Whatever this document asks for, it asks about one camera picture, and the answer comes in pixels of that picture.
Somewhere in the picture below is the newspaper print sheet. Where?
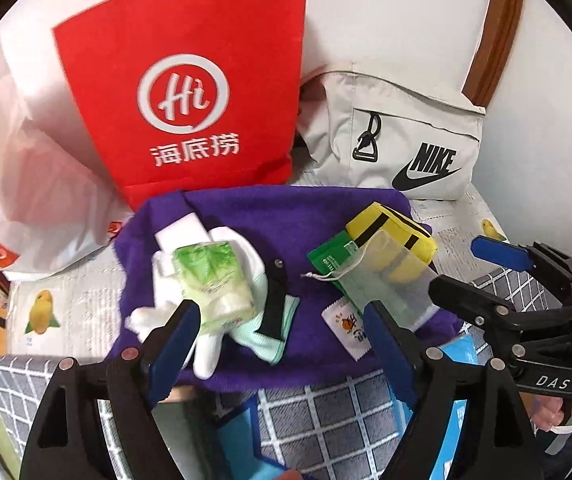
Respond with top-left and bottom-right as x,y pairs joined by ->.
5,185 -> 503,360

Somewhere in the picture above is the person's right hand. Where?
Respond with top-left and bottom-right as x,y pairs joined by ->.
530,391 -> 572,434

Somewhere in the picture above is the wooden door frame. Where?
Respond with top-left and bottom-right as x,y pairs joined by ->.
463,0 -> 524,107

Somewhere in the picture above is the blue tissue box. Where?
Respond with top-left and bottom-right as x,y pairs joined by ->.
400,331 -> 482,480

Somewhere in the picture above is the grey checked bed cover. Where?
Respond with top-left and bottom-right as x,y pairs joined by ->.
0,268 -> 567,480

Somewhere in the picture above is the white Miniso plastic bag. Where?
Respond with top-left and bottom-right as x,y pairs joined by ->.
0,43 -> 132,281

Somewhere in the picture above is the red Haidilao paper bag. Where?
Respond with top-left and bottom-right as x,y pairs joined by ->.
54,0 -> 307,208

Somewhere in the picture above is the white sponge block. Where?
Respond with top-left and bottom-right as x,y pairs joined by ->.
155,212 -> 211,254

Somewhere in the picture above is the sheer organza drawstring pouch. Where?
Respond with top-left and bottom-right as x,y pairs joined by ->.
304,248 -> 438,332

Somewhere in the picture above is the green tissue pack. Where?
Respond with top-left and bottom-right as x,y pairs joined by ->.
172,242 -> 257,336

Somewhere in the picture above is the mint green sock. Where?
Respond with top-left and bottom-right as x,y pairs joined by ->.
230,272 -> 300,365

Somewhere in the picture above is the small white snack sachet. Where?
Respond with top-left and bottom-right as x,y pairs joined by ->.
322,297 -> 372,362

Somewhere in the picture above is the beige Nike bag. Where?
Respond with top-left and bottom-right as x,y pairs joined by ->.
297,61 -> 486,200

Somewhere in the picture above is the purple fleece towel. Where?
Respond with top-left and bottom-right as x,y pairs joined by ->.
105,184 -> 467,394

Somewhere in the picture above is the green packet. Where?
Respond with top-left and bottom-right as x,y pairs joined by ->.
307,230 -> 359,278

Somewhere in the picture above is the black watch strap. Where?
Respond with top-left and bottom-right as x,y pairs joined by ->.
256,257 -> 290,339

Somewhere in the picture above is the yellow mini bag pouch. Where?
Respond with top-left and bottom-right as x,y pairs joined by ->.
346,202 -> 438,284

